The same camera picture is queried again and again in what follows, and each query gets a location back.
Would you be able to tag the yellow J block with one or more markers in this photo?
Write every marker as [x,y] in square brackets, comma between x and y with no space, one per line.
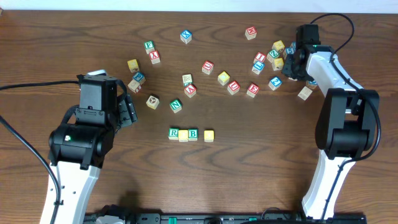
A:
[209,135]

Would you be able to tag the blue 2 block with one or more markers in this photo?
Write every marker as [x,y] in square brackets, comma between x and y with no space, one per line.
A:
[275,83]

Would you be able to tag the red A block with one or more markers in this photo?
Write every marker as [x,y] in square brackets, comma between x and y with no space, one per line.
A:
[190,90]

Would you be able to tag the yellow O block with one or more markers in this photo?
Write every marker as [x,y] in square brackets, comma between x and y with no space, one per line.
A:
[183,135]

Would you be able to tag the red u block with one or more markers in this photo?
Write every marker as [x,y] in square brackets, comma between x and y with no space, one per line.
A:
[207,67]
[233,87]

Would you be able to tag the red E block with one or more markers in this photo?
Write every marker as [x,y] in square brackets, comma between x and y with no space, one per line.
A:
[253,89]

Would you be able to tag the red U block lower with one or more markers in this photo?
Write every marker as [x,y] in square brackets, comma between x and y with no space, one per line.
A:
[233,87]

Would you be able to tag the blue T block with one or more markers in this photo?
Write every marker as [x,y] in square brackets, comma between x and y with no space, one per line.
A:
[292,79]

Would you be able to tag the blue P block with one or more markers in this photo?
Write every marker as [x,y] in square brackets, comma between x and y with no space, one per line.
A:
[139,77]

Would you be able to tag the red H block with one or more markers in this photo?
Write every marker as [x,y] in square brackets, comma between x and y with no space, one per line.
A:
[250,33]

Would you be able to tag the yellow block upper right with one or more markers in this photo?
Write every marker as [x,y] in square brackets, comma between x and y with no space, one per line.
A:
[278,46]

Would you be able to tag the red I block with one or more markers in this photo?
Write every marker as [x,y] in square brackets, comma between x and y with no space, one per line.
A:
[260,57]

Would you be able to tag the blue X block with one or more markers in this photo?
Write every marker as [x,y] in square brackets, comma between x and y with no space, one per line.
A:
[186,36]

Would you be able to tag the red Y block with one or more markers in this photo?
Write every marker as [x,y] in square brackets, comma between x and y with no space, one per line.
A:
[154,57]

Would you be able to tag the blue D block lower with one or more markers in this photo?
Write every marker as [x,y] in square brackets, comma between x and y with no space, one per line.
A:
[311,84]

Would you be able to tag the yellow C block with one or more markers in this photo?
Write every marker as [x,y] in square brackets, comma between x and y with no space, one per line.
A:
[223,78]

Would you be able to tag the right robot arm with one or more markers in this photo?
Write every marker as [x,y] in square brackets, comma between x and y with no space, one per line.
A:
[348,129]

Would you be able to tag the blue 5 block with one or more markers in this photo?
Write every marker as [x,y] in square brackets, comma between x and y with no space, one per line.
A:
[288,51]

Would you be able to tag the yellow block far left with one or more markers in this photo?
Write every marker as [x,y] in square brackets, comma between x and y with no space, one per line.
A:
[133,65]

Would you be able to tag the plain block face picture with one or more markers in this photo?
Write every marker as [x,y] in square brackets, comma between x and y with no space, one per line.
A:
[152,102]

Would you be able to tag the blue L block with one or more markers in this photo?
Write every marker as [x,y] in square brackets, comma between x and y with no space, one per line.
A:
[258,67]

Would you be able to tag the green F block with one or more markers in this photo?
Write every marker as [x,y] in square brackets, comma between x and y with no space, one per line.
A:
[149,46]

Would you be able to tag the green B block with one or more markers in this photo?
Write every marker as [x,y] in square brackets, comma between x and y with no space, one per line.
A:
[192,134]

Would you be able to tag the yellow block middle right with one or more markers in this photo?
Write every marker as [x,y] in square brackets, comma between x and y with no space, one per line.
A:
[277,64]

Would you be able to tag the green N block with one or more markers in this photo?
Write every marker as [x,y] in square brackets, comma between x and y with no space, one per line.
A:
[176,105]

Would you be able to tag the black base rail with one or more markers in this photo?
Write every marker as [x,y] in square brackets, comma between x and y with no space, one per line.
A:
[116,214]

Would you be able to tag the plain wood block green side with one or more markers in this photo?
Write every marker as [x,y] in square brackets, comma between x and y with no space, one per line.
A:
[187,79]

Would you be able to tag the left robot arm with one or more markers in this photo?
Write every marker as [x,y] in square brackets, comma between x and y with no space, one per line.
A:
[79,145]

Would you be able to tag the red U block upper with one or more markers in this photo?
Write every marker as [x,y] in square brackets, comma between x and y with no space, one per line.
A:
[207,67]

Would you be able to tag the plain wood block red side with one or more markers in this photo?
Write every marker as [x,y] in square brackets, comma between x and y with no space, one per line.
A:
[134,86]

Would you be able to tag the green Z block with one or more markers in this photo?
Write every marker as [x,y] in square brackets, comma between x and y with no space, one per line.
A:
[272,55]

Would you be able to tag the plain wood block right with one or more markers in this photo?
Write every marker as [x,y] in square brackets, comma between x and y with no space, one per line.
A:
[305,93]

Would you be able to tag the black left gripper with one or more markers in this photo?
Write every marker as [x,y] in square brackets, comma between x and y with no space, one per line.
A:
[127,111]

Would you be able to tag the green R block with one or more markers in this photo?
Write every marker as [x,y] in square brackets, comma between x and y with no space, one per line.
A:
[173,133]

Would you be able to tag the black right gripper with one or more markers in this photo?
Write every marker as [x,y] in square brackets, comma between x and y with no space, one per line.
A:
[292,69]

